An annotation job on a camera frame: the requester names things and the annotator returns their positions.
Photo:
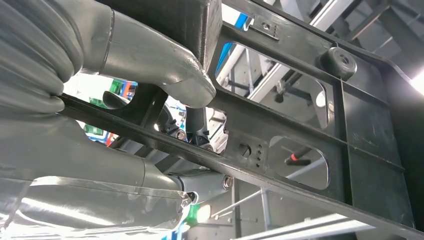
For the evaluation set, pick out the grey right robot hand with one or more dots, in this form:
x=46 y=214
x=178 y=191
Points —
x=82 y=172

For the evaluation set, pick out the black tool with red band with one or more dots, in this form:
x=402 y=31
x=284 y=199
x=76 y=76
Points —
x=298 y=160

